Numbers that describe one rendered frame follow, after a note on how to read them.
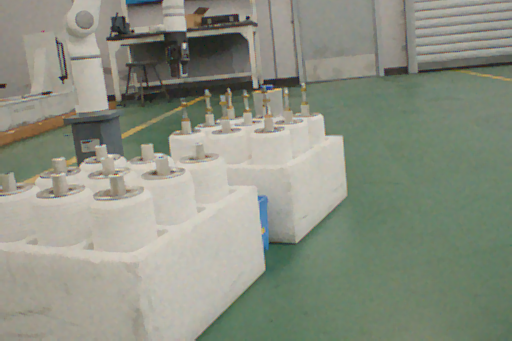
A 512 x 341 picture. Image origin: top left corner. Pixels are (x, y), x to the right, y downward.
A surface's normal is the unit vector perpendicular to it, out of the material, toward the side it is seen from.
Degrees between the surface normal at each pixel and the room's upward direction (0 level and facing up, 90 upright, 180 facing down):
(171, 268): 90
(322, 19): 90
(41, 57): 68
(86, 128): 93
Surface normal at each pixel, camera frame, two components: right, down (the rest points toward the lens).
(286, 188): -0.44, 0.20
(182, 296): 0.90, -0.02
